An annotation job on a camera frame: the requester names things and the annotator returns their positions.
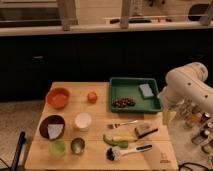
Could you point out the blue sponge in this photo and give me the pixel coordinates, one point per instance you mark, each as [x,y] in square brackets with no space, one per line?
[146,91]

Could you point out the dark brown bowl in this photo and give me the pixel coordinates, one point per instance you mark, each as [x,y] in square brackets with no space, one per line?
[53,119]

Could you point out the green plastic tray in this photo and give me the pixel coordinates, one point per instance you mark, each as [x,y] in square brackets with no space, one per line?
[124,87]

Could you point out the wooden scrub brush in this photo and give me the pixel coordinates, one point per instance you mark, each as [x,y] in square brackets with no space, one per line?
[145,129]

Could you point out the red apple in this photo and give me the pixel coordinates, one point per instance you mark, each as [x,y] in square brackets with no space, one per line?
[92,97]

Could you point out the spice bottle rack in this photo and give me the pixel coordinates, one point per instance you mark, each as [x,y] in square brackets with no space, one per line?
[198,125]

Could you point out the white paper cup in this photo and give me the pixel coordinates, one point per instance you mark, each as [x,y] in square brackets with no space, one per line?
[82,121]

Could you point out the orange bowl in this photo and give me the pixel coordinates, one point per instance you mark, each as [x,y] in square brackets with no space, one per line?
[57,98]

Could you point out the silver fork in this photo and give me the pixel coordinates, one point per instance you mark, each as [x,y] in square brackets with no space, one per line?
[116,125]

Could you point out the yellow banana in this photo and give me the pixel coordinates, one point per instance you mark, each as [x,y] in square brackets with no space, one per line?
[124,138]

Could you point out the green plastic cup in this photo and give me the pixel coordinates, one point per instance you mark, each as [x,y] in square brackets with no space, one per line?
[58,148]

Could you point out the black stand left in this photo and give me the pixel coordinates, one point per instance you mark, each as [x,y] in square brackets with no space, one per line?
[18,150]

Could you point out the bunch of red grapes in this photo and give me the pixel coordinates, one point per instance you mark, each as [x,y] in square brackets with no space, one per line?
[123,102]

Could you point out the small metal cup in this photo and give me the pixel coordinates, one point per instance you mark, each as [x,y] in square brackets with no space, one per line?
[77,145]

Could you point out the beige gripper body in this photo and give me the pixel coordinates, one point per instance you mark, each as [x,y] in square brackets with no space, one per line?
[168,116]

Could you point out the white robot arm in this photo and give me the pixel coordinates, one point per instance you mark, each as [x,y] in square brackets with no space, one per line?
[186,83]

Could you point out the grey cloth in bowl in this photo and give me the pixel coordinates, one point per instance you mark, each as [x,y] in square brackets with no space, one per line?
[54,130]

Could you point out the green pepper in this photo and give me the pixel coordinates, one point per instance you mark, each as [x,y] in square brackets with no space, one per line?
[121,144]

